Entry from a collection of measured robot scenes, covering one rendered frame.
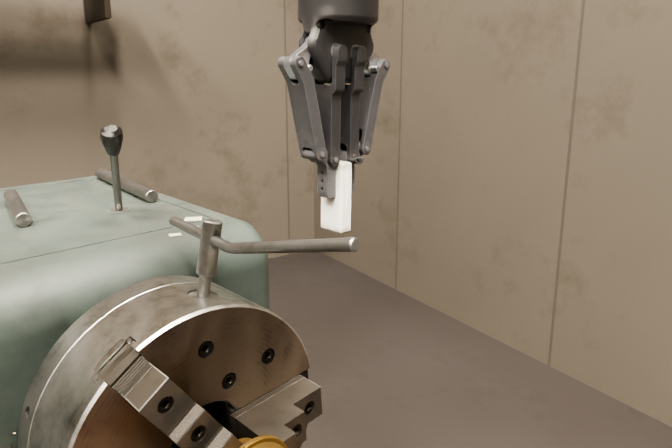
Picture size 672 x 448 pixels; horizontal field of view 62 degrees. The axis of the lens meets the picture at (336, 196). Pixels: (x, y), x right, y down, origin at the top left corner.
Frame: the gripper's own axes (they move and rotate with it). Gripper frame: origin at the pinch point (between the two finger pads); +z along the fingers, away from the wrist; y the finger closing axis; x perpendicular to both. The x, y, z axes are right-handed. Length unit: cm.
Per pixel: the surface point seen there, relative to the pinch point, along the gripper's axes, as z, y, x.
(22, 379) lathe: 21.6, -23.6, 25.3
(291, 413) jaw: 25.7, -2.1, 4.6
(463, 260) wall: 94, 231, 129
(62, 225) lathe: 10.8, -10.9, 47.1
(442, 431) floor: 134, 139, 77
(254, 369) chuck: 21.8, -3.4, 9.8
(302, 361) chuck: 23.6, 4.0, 9.7
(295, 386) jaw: 25.4, 1.5, 8.2
